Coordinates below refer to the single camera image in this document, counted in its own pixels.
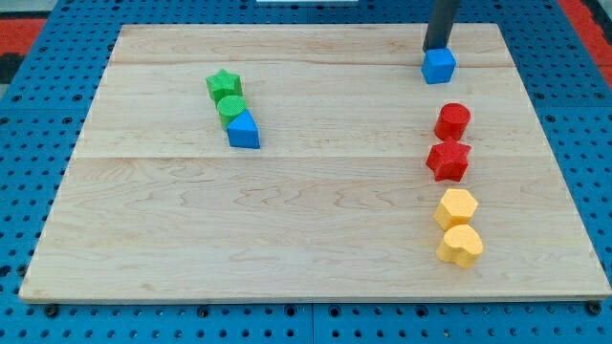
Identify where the yellow heart block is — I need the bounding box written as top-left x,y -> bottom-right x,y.
436,225 -> 484,269

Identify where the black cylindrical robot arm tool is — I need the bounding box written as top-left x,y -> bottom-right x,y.
423,0 -> 460,52

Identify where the red star block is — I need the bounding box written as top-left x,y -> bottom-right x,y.
426,137 -> 471,182

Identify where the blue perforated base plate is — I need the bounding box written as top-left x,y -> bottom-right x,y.
1,0 -> 611,343

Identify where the green star block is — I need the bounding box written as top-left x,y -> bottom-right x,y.
206,69 -> 243,104

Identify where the yellow hexagon block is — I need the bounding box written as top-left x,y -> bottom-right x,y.
433,188 -> 478,231

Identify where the light wooden board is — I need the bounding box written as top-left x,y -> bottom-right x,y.
19,24 -> 611,305

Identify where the green cylinder block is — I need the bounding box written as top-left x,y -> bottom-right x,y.
216,96 -> 247,130

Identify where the blue triangle block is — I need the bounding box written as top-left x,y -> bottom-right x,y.
226,110 -> 260,149

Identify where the blue cube block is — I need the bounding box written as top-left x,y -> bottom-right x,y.
422,48 -> 456,84

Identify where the red cylinder block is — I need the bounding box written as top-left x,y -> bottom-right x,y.
434,103 -> 471,140

